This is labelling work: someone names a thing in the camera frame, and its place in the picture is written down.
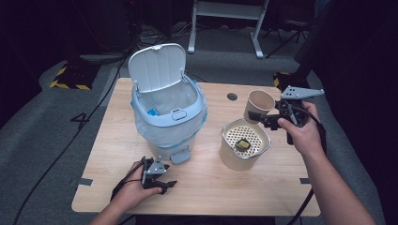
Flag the black tripod stand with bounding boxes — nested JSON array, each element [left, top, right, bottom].
[[265, 20, 314, 59]]

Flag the left hand-held gripper black cable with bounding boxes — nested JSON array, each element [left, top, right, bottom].
[[110, 156, 148, 202]]

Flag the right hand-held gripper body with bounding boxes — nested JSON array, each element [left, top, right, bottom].
[[274, 84, 326, 128]]

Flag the dark tea bag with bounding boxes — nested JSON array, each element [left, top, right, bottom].
[[235, 139, 252, 154]]

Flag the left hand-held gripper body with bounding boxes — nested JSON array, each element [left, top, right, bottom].
[[141, 156, 172, 190]]

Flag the person's right hand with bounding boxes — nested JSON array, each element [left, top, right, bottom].
[[277, 100, 322, 158]]

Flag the white metal desk frame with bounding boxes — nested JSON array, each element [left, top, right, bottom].
[[187, 0, 270, 60]]

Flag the person's left hand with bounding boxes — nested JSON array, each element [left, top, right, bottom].
[[110, 160, 164, 216]]

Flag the yellow and black striped base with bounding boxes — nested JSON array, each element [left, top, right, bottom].
[[49, 64, 95, 91], [272, 71, 314, 98]]

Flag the thin black floor cable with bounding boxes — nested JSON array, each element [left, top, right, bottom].
[[184, 70, 199, 83]]

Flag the white and blue trash can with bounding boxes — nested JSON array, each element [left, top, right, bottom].
[[128, 42, 209, 166]]

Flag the right hand-held gripper black cable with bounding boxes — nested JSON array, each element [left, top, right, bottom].
[[285, 104, 329, 225]]

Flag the long black floor cable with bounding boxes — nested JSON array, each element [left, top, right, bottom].
[[11, 46, 134, 225]]

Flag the brown paper cup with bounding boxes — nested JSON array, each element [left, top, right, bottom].
[[243, 90, 277, 125]]

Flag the bundle of floor cables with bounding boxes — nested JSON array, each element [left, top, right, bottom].
[[139, 21, 195, 49]]

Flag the hand-held gripper black cable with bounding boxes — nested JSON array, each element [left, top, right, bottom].
[[285, 104, 329, 225], [110, 156, 148, 202]]

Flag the beige container with perforated strainer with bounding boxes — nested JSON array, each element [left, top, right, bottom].
[[219, 117, 272, 173]]

